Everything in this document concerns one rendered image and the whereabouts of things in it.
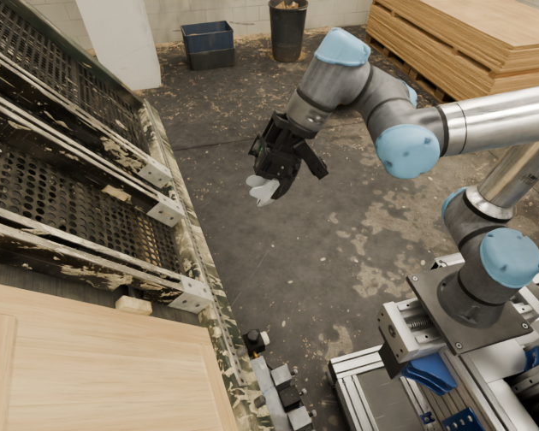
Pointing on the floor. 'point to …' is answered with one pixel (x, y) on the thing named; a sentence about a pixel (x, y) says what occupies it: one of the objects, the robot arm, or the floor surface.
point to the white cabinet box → (122, 40)
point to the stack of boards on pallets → (466, 44)
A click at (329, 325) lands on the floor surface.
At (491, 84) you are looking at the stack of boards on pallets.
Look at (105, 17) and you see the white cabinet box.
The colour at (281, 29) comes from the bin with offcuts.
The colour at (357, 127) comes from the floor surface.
